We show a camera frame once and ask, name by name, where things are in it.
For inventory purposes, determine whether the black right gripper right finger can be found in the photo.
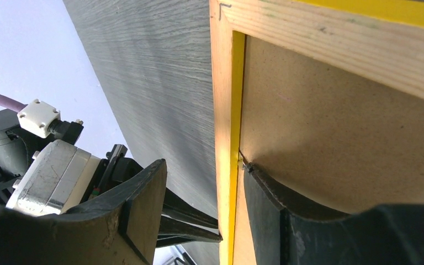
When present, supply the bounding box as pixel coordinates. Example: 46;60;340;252
243;163;424;264

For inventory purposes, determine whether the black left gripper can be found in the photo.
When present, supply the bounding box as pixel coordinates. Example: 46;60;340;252
82;144;222;248

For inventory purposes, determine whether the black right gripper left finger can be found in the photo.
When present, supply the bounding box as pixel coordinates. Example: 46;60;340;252
0;159;167;264

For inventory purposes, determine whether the brown fibreboard backing board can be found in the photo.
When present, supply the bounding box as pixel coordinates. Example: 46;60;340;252
233;36;424;264

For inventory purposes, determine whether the yellow wooden picture frame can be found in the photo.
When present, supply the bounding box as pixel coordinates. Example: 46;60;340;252
209;1;424;264

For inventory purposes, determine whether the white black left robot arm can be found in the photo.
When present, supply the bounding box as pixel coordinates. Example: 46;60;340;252
0;100;142;214

